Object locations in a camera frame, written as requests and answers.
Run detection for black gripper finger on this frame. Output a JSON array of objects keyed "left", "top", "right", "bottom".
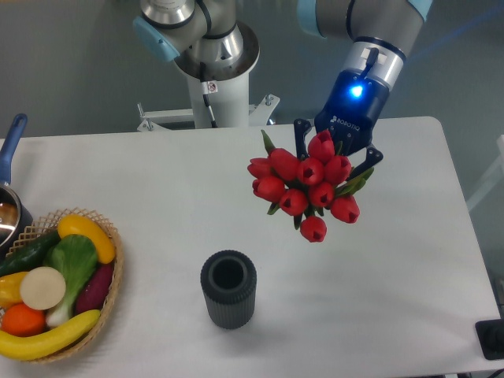
[
  {"left": 348, "top": 146, "right": 384, "bottom": 180},
  {"left": 293, "top": 118, "right": 313, "bottom": 160}
]

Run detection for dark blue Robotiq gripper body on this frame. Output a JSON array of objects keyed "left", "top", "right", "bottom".
[{"left": 314, "top": 37, "right": 406, "bottom": 155}]

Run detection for red tulip bouquet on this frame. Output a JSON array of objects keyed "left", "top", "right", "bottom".
[{"left": 247, "top": 131, "right": 374, "bottom": 243}]

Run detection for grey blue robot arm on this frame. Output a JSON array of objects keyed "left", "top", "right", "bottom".
[{"left": 133, "top": 1, "right": 432, "bottom": 175}]

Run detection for dark grey ribbed vase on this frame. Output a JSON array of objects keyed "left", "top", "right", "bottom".
[{"left": 200, "top": 250, "right": 258, "bottom": 330}]

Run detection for black device at table edge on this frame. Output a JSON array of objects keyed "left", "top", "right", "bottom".
[{"left": 475, "top": 319, "right": 504, "bottom": 361}]

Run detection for yellow squash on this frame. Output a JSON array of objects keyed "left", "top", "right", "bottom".
[{"left": 57, "top": 213, "right": 116, "bottom": 264}]

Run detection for green bok choy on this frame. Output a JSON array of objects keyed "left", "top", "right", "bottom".
[{"left": 43, "top": 235, "right": 98, "bottom": 328}]

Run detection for purple sweet potato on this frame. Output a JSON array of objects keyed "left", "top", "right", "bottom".
[{"left": 75, "top": 263, "right": 113, "bottom": 314}]

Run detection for woven wicker basket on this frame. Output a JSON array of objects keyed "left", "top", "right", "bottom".
[{"left": 1, "top": 208, "right": 124, "bottom": 363}]

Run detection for dark green cucumber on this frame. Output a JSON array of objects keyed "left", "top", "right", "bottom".
[{"left": 1, "top": 230, "right": 61, "bottom": 276}]

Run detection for white round radish slice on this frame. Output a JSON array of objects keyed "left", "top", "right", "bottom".
[{"left": 20, "top": 266, "right": 66, "bottom": 310}]

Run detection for yellow bell pepper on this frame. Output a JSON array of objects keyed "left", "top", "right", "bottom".
[{"left": 0, "top": 272, "right": 28, "bottom": 309}]

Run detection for orange fruit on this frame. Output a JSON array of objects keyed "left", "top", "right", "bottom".
[{"left": 1, "top": 303, "right": 46, "bottom": 337}]

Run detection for yellow banana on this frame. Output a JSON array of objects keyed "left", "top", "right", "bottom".
[{"left": 1, "top": 309, "right": 101, "bottom": 361}]

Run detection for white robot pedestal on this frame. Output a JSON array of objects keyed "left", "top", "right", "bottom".
[{"left": 137, "top": 21, "right": 280, "bottom": 132}]

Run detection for black pedestal cable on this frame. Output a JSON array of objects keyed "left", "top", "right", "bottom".
[{"left": 198, "top": 61, "right": 219, "bottom": 129}]

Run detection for white frame at right edge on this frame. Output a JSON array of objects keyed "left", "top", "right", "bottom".
[{"left": 465, "top": 135, "right": 503, "bottom": 212}]

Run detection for blue handled saucepan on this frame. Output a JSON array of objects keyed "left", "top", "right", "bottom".
[{"left": 1, "top": 113, "right": 33, "bottom": 261}]

